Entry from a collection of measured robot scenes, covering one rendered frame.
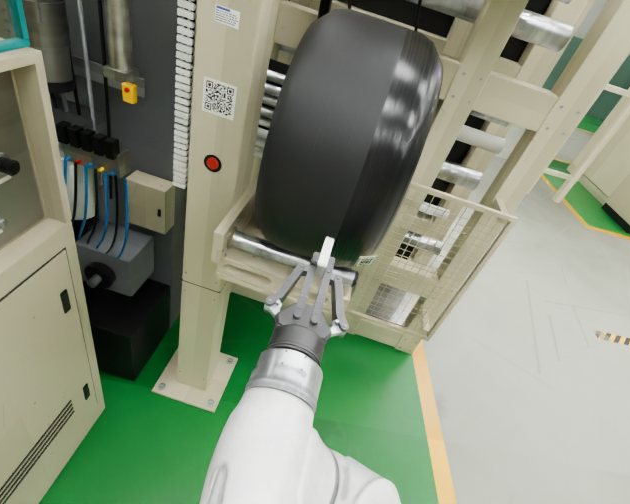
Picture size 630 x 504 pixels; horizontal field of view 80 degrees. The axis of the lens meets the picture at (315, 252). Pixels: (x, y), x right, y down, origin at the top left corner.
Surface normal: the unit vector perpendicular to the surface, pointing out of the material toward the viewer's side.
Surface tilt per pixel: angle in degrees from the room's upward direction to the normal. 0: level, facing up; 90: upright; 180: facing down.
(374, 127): 58
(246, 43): 90
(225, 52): 90
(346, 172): 75
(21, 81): 90
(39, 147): 90
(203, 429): 0
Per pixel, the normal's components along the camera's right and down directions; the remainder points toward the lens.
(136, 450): 0.26, -0.74
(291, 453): 0.69, -0.41
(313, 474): 0.84, -0.21
